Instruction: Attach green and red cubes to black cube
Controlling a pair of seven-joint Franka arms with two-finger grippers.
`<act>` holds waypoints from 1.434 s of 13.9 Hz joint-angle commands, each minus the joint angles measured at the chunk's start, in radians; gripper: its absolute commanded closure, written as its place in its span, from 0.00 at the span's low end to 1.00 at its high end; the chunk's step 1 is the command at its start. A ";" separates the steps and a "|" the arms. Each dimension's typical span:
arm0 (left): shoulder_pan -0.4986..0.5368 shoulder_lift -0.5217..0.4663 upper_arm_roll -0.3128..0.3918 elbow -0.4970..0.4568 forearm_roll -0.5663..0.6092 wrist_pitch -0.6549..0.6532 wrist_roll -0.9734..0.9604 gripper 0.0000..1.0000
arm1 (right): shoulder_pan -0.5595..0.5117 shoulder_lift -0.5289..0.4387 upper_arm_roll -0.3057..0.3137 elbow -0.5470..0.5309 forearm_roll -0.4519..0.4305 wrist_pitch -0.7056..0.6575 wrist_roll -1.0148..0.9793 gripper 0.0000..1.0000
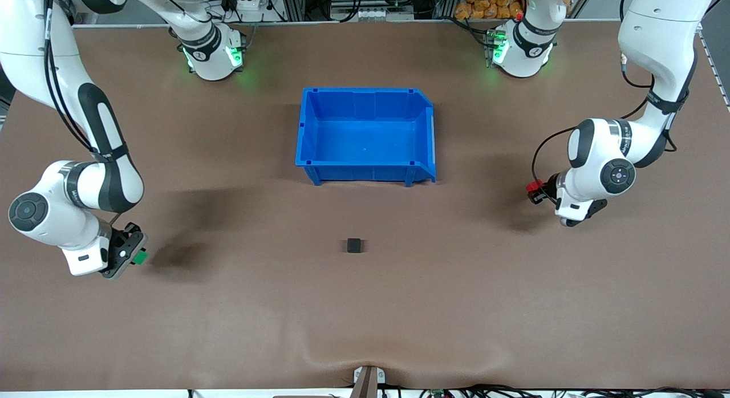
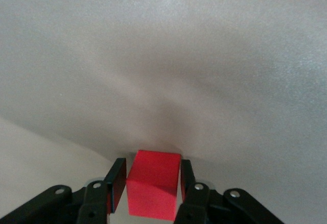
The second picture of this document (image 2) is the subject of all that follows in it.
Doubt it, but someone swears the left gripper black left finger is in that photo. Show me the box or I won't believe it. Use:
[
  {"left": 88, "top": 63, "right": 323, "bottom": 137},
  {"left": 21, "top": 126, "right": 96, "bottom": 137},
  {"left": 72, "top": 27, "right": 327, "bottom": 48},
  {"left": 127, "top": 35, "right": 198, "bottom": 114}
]
[{"left": 0, "top": 157, "right": 127, "bottom": 224}]

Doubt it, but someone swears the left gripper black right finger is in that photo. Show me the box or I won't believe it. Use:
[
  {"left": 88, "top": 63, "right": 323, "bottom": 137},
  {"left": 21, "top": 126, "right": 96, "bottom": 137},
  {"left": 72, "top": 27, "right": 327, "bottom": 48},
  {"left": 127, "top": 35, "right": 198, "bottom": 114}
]
[{"left": 175, "top": 159, "right": 285, "bottom": 224}]

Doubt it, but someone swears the red cube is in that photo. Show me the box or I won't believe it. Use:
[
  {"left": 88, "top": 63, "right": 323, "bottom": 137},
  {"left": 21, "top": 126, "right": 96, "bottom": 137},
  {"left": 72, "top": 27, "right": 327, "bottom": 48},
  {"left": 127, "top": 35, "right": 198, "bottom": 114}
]
[{"left": 126, "top": 149, "right": 182, "bottom": 222}]

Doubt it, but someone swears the table cover sheet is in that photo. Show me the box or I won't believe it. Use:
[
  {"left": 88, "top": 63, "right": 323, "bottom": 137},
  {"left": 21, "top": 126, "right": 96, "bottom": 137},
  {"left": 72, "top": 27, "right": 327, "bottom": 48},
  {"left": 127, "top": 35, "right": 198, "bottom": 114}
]
[{"left": 0, "top": 0, "right": 327, "bottom": 224}]

